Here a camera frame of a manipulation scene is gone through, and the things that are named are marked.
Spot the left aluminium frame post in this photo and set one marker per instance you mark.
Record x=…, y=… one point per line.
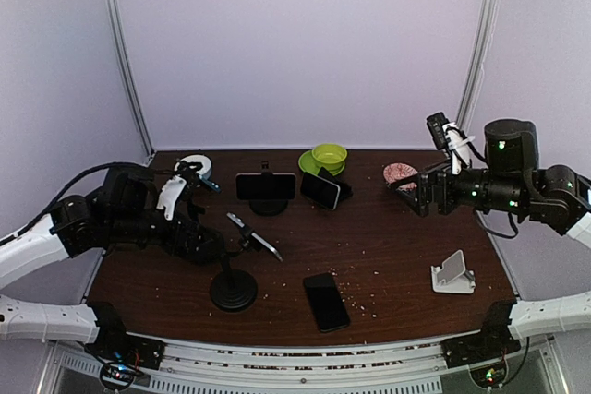
x=125, y=69

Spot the silver phone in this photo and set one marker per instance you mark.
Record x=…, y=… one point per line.
x=250, y=239

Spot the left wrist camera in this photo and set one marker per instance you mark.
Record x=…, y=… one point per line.
x=169, y=195

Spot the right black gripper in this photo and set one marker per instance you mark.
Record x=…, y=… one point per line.
x=440, y=176

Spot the white bowl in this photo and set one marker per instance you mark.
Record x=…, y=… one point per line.
x=200, y=163

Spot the circuit board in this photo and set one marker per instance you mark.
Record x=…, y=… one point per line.
x=489, y=376
x=117, y=376

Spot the black folding phone stand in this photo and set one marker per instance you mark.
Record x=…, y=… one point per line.
x=346, y=190

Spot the white-edged phone leaning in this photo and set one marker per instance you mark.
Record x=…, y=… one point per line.
x=320, y=190

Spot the right aluminium frame post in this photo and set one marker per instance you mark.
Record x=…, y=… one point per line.
x=475, y=72

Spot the short round black stand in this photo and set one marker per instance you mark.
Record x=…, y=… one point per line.
x=268, y=207

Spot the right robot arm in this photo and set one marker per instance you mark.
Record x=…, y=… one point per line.
x=507, y=179

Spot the black phone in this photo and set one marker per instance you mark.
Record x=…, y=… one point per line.
x=265, y=186
x=326, y=303

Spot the white phone stand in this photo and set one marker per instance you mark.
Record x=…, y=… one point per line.
x=452, y=276

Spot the red patterned bowl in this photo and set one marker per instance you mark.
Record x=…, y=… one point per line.
x=396, y=172

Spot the right circuit board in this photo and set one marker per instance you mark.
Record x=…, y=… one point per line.
x=489, y=376

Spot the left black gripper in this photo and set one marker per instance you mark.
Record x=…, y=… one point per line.
x=166, y=245

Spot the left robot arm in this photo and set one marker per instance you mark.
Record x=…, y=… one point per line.
x=106, y=205

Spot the black phone on round stand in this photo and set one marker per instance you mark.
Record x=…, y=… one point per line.
x=265, y=186

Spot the green bowl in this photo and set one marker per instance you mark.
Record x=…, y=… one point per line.
x=329, y=154

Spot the left circuit board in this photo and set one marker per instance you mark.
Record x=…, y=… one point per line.
x=117, y=376

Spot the front aluminium rail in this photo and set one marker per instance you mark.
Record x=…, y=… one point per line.
x=412, y=366

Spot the tall black phone stand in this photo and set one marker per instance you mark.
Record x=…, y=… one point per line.
x=188, y=194

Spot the blue phone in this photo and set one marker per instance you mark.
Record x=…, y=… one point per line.
x=194, y=177

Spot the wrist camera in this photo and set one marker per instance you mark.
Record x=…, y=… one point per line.
x=451, y=140
x=169, y=195

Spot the aluminium frame post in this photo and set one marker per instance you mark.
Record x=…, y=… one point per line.
x=125, y=69
x=475, y=72

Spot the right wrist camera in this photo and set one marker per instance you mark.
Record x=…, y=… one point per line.
x=451, y=140

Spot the green plate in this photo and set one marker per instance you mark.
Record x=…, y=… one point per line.
x=308, y=164

